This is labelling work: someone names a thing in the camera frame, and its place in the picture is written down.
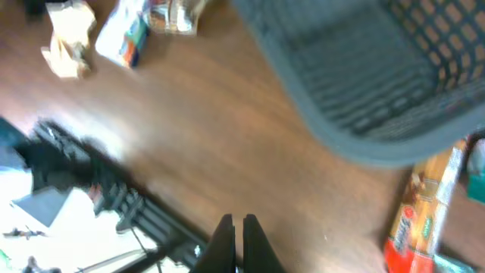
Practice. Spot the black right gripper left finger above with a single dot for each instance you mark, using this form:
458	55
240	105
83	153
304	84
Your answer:
220	254

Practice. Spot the green Nescafe coffee bag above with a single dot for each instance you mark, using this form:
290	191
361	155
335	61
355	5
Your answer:
462	245

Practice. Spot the white tissue multipack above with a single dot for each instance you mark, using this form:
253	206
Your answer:
124	33

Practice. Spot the grey plastic basket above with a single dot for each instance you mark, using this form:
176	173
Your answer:
379	82

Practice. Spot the brown white snack wrapper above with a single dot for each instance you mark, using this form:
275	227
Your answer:
178	17

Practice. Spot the orange spaghetti packet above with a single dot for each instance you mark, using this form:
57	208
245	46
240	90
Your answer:
415	234

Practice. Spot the crumpled beige paper bag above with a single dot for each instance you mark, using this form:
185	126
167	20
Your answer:
72	22

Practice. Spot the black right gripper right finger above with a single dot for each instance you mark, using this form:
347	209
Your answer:
258	255

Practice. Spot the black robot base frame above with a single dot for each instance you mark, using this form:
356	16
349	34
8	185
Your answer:
59	159

